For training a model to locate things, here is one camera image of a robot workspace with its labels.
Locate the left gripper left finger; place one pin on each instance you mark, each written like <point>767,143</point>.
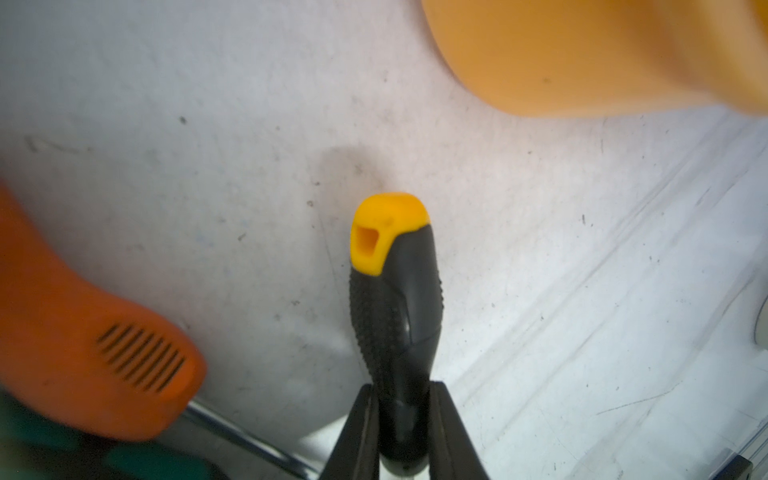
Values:
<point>356,453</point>

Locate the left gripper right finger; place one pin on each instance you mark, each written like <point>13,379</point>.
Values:
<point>452,455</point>

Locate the slim black yellow-cap screwdriver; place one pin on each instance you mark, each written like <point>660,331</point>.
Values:
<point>396,307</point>

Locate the large orange black screwdriver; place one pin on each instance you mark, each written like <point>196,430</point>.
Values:
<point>96,362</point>

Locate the green black screwdriver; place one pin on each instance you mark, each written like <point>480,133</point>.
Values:
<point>34,447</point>

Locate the yellow plastic storage box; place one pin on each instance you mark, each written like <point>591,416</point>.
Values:
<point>601,58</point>

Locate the blue white porcelain bowl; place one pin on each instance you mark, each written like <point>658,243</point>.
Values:
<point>761,327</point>

